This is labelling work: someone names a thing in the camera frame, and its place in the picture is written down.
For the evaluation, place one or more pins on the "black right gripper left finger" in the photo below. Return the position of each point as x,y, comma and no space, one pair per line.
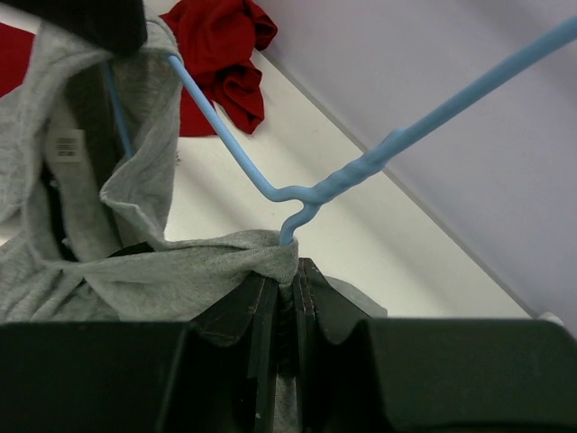
215,373

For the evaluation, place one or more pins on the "light blue wire hanger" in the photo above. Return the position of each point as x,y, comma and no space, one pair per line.
357,171

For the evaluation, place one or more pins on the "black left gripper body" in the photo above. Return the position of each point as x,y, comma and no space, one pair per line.
118,26

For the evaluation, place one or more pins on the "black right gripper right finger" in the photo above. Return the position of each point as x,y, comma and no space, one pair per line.
357,373

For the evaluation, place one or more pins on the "red t shirt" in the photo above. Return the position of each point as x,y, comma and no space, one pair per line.
216,40

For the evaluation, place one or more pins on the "grey t shirt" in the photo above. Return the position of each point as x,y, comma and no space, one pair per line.
89,146

